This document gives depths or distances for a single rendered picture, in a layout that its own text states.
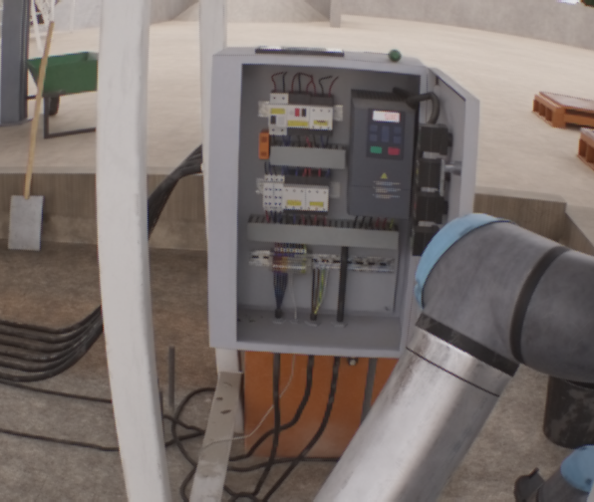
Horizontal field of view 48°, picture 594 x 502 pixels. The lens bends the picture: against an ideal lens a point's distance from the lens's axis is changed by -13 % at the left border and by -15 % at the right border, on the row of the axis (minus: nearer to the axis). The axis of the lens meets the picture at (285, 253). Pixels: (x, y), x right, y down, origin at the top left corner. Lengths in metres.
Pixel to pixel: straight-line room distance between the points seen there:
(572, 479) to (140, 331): 0.69
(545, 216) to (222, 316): 2.67
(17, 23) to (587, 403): 5.13
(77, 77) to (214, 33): 3.39
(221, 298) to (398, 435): 0.90
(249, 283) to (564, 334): 1.16
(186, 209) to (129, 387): 2.79
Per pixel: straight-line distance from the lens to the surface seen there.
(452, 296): 0.66
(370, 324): 1.68
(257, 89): 1.56
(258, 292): 1.69
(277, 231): 1.57
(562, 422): 2.44
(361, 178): 1.41
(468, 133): 0.99
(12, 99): 6.10
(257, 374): 2.14
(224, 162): 1.41
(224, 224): 1.45
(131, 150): 1.05
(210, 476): 1.84
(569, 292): 0.61
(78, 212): 4.05
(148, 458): 1.18
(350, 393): 2.19
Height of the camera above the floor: 1.38
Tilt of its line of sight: 21 degrees down
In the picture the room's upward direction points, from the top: 2 degrees clockwise
